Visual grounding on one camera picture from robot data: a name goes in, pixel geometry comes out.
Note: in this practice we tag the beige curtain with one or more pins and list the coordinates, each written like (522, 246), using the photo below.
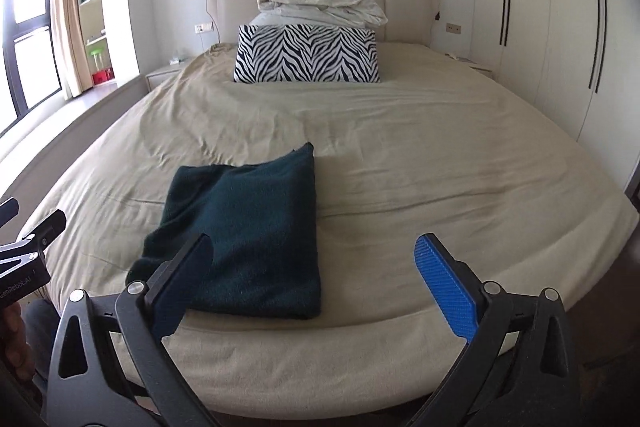
(70, 22)

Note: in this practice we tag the dark teal knit sweater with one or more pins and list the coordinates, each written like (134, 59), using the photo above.
(250, 232)

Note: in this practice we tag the red box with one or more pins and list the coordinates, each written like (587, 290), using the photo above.
(101, 76)

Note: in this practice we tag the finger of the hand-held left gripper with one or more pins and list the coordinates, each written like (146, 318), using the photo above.
(7, 212)
(40, 232)

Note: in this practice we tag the person's jeans leg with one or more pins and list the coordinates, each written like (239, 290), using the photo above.
(42, 332)

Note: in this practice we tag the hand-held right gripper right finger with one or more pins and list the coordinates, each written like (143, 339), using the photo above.
(445, 287)

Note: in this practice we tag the black framed window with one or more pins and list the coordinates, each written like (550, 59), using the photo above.
(30, 57)

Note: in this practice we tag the white nightstand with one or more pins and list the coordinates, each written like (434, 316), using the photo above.
(475, 67)
(165, 74)

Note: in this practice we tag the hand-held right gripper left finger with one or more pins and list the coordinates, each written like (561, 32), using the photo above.
(181, 287)

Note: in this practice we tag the zebra print pillow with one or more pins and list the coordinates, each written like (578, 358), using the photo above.
(307, 54)

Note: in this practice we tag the person's left hand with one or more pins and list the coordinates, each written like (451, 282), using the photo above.
(11, 332)

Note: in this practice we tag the white wall socket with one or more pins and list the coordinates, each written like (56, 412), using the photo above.
(204, 27)

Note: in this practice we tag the beige wall socket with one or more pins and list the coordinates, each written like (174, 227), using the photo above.
(454, 27)

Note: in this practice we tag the bed with beige sheet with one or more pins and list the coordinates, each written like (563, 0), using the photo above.
(425, 157)

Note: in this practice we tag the white folded duvet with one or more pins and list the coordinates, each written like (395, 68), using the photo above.
(320, 7)

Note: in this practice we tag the green plastic container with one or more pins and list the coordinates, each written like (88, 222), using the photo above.
(96, 57)

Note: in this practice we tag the white wardrobe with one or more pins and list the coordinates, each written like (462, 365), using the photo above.
(545, 7)

